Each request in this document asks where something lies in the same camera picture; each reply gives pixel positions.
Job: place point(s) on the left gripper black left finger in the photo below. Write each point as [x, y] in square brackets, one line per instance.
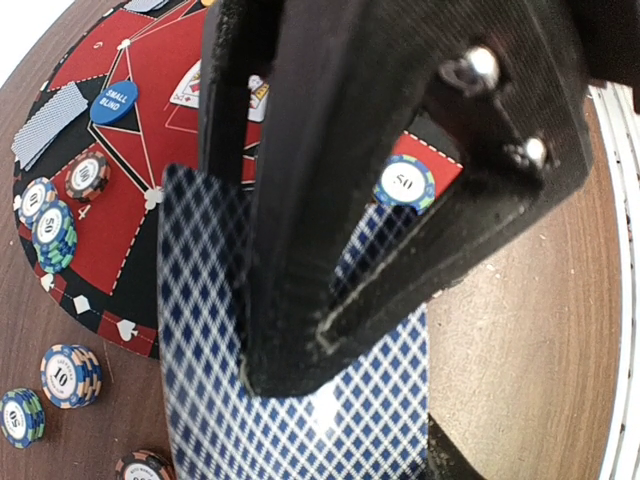
[444, 460]

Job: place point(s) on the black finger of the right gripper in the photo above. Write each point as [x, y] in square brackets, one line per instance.
[239, 40]

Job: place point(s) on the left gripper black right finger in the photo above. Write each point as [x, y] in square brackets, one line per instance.
[404, 142]

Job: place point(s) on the king of diamonds card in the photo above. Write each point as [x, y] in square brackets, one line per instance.
[187, 91]

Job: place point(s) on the blue playing card deck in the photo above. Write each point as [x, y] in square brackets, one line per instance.
[288, 355]

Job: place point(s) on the dealt card sector seven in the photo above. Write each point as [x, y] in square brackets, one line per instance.
[144, 6]

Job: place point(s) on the green fifty chips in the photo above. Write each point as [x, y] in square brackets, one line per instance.
[405, 181]
[55, 238]

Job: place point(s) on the blue small blind button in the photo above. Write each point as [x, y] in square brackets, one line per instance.
[114, 103]

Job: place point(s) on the dealt card sector five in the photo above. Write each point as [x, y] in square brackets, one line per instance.
[51, 119]

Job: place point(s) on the brown hundred chips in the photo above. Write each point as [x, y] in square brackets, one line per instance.
[87, 177]

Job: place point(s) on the single blue ten chip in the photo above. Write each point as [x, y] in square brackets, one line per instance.
[35, 199]

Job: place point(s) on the blue white poker chip stack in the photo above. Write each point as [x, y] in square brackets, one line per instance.
[71, 376]

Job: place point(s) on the round red black poker mat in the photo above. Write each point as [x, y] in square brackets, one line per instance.
[110, 286]

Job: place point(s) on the brown poker chip stack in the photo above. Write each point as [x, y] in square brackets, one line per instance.
[144, 465]

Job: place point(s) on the green poker chip stack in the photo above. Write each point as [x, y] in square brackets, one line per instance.
[22, 417]

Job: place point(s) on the front aluminium rail base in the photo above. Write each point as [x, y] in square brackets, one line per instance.
[619, 126]

